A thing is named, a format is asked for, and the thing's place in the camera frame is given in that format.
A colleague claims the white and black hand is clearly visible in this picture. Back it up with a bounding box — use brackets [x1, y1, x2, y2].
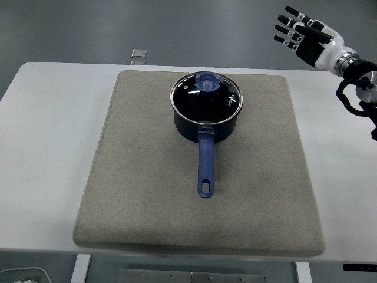
[273, 5, 353, 71]

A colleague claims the glass pot lid blue knob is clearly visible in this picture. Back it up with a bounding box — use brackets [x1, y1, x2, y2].
[170, 71, 244, 126]

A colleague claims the beige fabric mat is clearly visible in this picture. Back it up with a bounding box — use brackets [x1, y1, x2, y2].
[72, 70, 326, 256]

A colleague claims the black bar under table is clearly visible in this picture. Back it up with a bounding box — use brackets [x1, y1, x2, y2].
[343, 263, 377, 272]

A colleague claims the white table leg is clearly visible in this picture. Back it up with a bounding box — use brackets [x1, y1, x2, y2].
[70, 254, 91, 283]
[295, 261, 313, 283]

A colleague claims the grey metal plate with screws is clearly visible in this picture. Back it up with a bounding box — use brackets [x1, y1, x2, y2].
[117, 268, 266, 283]

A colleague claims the white tray with rounded corner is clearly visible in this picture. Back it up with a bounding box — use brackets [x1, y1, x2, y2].
[0, 266, 51, 283]

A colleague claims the dark blue saucepan long handle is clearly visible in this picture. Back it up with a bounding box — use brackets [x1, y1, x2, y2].
[171, 100, 243, 200]

